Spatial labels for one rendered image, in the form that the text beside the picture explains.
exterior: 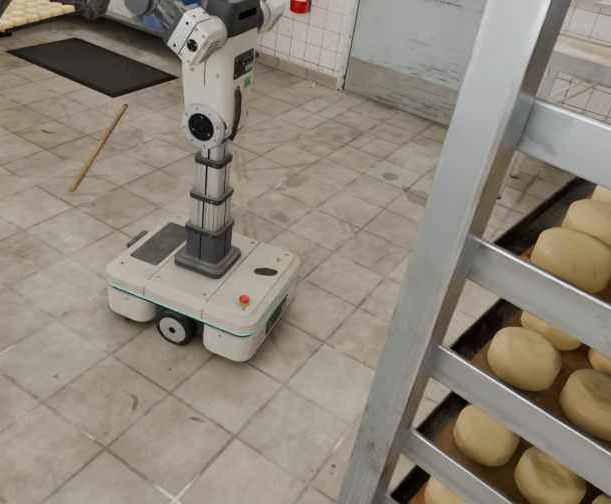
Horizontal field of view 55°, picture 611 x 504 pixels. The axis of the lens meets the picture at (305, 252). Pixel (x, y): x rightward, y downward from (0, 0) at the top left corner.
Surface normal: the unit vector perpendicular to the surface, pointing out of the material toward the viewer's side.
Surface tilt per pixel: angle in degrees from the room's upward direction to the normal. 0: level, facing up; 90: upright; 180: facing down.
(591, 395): 0
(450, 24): 90
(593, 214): 0
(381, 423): 90
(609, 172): 90
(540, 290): 90
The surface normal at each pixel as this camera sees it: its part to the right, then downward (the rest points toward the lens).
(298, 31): -0.53, 0.43
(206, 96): -0.39, 0.63
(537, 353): 0.14, -0.81
